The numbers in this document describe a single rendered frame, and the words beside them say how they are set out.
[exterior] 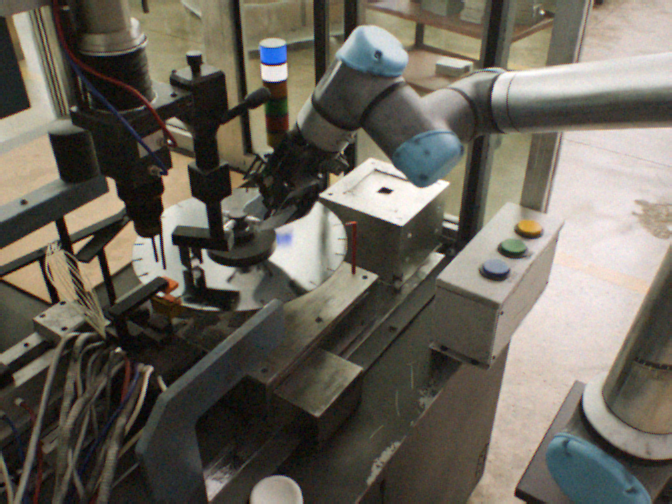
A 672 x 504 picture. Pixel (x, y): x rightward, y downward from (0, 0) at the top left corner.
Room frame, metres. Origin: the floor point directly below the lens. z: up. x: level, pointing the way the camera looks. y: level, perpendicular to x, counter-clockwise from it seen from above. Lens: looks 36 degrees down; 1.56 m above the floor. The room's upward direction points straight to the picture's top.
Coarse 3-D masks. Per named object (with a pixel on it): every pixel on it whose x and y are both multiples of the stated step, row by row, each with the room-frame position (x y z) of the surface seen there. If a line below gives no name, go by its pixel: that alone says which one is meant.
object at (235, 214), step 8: (240, 208) 0.88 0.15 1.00; (224, 216) 0.87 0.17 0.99; (232, 216) 0.86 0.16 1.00; (240, 216) 0.86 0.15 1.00; (248, 216) 0.86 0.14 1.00; (232, 224) 0.85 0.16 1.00; (240, 224) 0.85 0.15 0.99; (248, 224) 0.87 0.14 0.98; (256, 224) 0.85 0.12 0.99; (240, 232) 0.86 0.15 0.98
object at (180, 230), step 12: (216, 204) 0.79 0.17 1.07; (216, 216) 0.78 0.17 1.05; (180, 228) 0.81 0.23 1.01; (192, 228) 0.81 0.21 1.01; (204, 228) 0.81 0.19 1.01; (216, 228) 0.78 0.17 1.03; (180, 240) 0.79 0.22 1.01; (192, 240) 0.79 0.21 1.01; (204, 240) 0.78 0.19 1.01; (216, 240) 0.78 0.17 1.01; (228, 240) 0.78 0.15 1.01; (180, 252) 0.80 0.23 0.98; (192, 252) 0.81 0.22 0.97
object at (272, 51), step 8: (264, 40) 1.18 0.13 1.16; (272, 40) 1.18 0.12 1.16; (280, 40) 1.18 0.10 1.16; (264, 48) 1.15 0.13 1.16; (272, 48) 1.15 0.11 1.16; (280, 48) 1.15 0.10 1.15; (264, 56) 1.15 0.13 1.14; (272, 56) 1.15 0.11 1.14; (280, 56) 1.15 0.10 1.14; (272, 64) 1.15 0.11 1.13
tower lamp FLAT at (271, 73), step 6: (264, 66) 1.15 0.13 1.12; (270, 66) 1.15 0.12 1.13; (276, 66) 1.15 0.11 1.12; (282, 66) 1.16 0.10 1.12; (264, 72) 1.16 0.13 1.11; (270, 72) 1.15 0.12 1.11; (276, 72) 1.15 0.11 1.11; (282, 72) 1.16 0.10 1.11; (264, 78) 1.16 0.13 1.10; (270, 78) 1.15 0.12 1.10; (276, 78) 1.15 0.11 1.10; (282, 78) 1.15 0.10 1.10
